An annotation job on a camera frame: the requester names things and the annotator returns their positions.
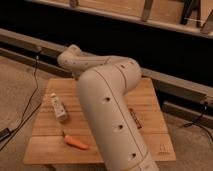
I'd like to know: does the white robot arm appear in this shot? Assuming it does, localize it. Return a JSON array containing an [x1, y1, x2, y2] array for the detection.
[[58, 45, 159, 171]]

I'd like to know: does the white plastic bottle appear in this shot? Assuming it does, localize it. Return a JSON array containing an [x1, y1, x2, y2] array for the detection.
[[50, 93, 68, 122]]

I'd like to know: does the orange carrot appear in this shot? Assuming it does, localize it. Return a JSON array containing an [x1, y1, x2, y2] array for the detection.
[[62, 132, 89, 150]]

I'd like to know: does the wooden table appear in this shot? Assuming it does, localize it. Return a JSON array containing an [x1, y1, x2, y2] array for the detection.
[[23, 78, 176, 165]]

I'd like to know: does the black cable at right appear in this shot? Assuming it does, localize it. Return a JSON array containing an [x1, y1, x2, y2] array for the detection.
[[182, 99, 213, 141]]

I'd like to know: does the black cable on floor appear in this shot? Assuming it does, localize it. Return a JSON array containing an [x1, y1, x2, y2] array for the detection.
[[0, 49, 43, 153]]

